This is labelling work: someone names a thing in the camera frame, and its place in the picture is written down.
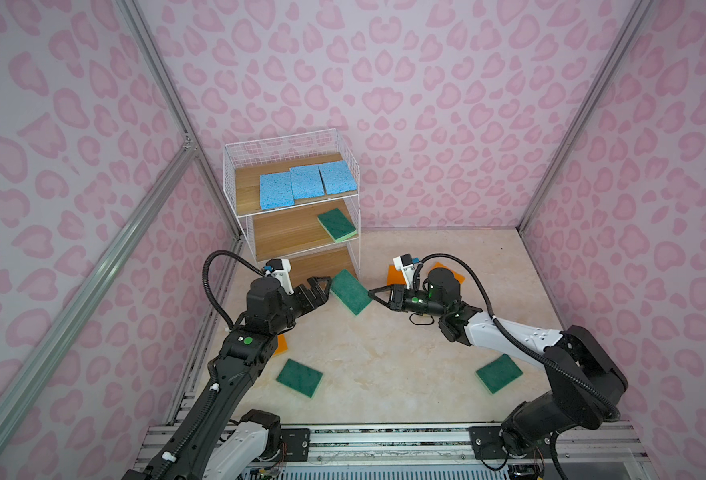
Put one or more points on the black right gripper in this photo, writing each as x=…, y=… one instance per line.
x=392, y=305

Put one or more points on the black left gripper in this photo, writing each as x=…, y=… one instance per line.
x=308, y=303

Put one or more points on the green scouring pad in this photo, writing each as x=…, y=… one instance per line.
x=337, y=225
x=499, y=373
x=351, y=293
x=300, y=378

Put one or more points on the blue sponge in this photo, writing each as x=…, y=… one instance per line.
x=306, y=182
x=337, y=178
x=276, y=191

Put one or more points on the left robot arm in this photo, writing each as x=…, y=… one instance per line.
x=233, y=372

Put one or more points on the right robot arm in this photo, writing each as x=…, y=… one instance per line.
x=585, y=385

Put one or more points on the orange sponge near shelf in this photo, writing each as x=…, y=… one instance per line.
x=395, y=276

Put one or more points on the orange sponge far left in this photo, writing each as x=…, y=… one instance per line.
x=282, y=345

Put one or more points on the orange sponge far right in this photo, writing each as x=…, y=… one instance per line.
x=459, y=277

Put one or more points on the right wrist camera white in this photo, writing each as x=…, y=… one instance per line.
x=406, y=265

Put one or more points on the white wire three-tier shelf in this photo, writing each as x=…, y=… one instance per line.
x=294, y=231

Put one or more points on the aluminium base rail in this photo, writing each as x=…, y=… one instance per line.
x=393, y=451

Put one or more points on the aluminium frame left corner post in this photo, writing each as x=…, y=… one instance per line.
x=150, y=51

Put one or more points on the aluminium frame corner post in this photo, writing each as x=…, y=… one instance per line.
x=631, y=28
x=150, y=51

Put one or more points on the aluminium diagonal frame bar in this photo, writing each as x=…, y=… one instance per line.
x=29, y=382

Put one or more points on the aluminium frame right corner post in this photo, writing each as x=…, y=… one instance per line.
x=631, y=28

